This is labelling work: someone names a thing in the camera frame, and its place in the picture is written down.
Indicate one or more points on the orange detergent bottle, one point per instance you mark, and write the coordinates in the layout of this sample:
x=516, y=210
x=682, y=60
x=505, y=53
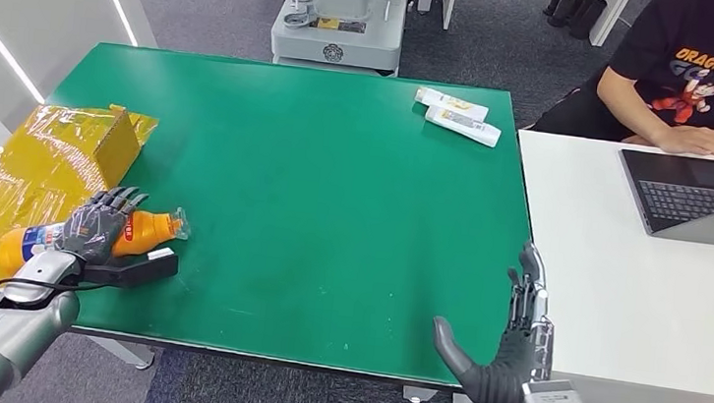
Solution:
x=148, y=229

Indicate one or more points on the white desk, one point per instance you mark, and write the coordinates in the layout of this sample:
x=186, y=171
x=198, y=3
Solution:
x=634, y=318

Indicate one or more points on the yellow wrapped cardboard box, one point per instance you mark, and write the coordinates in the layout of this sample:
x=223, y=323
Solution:
x=26, y=168

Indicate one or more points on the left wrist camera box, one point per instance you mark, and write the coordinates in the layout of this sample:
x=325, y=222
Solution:
x=141, y=269

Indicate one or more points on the white tube carton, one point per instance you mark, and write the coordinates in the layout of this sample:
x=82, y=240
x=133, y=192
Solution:
x=465, y=127
x=451, y=103

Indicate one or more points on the person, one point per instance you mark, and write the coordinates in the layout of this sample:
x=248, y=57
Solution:
x=677, y=67

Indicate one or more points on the grey machine column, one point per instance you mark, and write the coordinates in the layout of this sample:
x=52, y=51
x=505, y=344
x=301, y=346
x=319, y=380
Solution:
x=337, y=34

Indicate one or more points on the black boots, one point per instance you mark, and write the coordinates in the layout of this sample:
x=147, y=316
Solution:
x=572, y=8

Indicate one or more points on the dark grey laptop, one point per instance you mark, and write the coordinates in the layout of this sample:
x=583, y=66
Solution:
x=688, y=196

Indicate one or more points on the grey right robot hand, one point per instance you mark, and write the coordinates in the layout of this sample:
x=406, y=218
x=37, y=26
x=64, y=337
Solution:
x=503, y=384

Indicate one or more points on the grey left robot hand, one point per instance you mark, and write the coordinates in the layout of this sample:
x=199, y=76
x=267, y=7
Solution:
x=95, y=230

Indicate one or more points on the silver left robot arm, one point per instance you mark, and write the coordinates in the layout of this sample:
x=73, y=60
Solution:
x=4, y=330

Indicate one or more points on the white cabinet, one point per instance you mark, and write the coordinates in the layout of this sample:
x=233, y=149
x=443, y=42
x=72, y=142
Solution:
x=610, y=15

